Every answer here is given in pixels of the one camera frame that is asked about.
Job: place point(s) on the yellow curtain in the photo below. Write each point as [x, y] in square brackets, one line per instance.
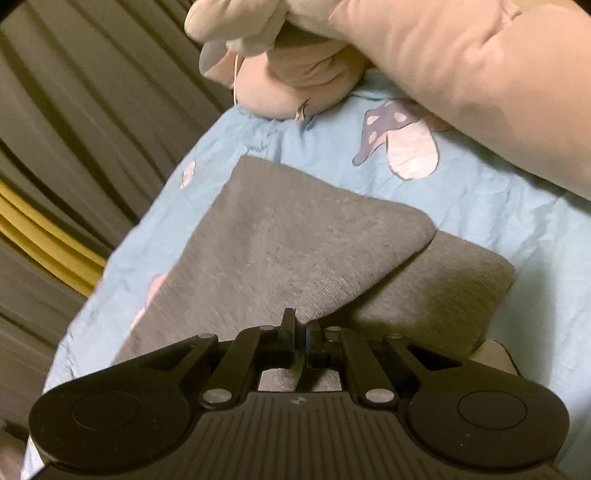
[41, 230]

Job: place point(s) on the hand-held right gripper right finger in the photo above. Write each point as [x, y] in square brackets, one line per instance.
[315, 344]

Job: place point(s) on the pink plush toy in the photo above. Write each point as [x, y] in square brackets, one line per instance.
[443, 69]

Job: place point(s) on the blue mushroom print bedsheet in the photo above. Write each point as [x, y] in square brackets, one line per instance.
[485, 221]

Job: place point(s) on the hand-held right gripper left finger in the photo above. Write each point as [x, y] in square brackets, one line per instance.
[287, 339]

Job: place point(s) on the grey pants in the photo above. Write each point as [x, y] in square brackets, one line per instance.
[286, 249]

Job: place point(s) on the grey curtain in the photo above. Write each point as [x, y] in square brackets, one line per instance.
[92, 92]
[32, 314]

